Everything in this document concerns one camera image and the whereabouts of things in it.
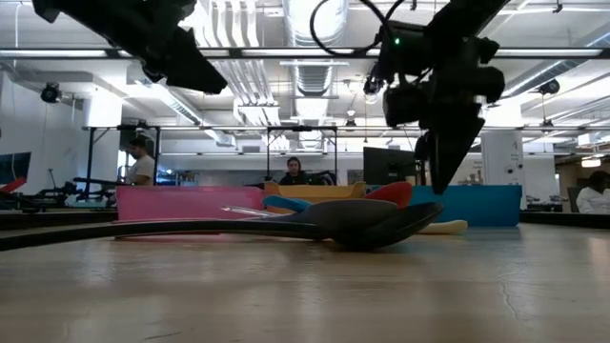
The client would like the butter knife cream handle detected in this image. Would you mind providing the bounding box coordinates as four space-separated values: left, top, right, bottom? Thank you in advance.
417 219 470 235

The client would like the blue spatula clear handle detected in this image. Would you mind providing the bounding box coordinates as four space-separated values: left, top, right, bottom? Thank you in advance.
220 194 314 219

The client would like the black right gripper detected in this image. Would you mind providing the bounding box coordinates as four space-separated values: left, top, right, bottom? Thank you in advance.
364 21 506 195

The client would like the silver ceiling duct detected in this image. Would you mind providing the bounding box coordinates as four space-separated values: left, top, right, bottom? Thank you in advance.
283 0 349 96

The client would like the black background monitor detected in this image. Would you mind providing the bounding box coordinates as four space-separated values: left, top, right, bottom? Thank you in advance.
362 146 418 187

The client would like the person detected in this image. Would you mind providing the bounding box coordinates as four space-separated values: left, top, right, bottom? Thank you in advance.
277 156 312 187
124 136 157 187
575 170 610 215

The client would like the yellow plastic bin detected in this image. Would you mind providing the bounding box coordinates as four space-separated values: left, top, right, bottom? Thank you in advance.
263 180 368 215

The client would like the red silicone spoon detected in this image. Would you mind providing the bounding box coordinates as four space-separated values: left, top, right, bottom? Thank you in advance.
364 181 415 210

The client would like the black slotted serving spoon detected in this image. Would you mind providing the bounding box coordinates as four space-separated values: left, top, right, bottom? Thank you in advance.
328 201 445 252

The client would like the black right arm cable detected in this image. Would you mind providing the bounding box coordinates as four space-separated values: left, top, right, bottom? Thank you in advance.
309 0 406 57

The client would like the blue plastic bin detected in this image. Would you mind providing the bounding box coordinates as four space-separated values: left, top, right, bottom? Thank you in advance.
408 184 523 228

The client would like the pink plastic bin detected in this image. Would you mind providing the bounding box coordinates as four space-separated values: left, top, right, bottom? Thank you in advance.
115 185 266 222

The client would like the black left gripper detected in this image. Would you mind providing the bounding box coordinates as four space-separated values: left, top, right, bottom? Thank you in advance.
94 0 229 95

